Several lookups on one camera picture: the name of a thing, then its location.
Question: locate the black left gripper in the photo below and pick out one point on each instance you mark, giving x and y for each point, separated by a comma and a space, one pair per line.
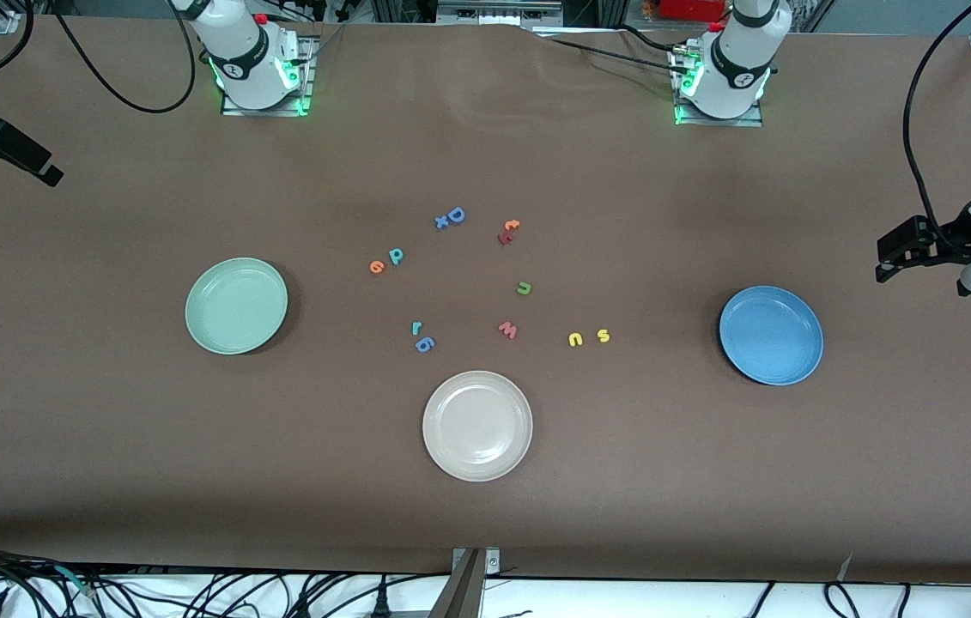
950, 238

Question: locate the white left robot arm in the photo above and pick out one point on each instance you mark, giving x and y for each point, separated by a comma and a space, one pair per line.
743, 51

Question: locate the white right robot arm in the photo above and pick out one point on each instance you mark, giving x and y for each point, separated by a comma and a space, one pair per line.
245, 51

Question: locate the blue plate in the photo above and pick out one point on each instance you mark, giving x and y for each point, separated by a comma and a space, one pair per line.
770, 336

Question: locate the pale green plate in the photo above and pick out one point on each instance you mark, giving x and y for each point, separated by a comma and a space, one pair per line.
236, 306

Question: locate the small white paper tag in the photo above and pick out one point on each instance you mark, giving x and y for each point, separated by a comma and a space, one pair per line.
846, 566

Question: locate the red box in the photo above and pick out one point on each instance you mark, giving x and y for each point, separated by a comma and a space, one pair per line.
691, 9

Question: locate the dark red foam letter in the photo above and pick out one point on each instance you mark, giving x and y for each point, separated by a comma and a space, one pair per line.
506, 238

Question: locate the pink foam letter w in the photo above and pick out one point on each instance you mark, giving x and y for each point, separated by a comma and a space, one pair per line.
508, 331

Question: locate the blue foam letter D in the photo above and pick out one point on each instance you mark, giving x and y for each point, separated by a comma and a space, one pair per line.
451, 215

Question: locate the blue foam letter g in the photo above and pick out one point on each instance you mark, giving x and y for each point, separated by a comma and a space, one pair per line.
428, 347

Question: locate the beige plate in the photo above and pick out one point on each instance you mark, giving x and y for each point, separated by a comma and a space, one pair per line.
477, 426

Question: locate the grey metal rack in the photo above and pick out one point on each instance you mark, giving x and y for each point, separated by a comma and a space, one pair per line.
498, 10

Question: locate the brown table cover mat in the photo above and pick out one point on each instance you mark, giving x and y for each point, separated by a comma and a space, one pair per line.
485, 515

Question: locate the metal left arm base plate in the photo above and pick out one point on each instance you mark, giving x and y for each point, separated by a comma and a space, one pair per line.
721, 122

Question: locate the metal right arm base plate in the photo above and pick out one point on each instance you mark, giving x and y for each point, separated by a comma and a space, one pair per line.
305, 86

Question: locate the aluminium camera mount post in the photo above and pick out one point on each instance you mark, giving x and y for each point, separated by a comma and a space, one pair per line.
464, 592

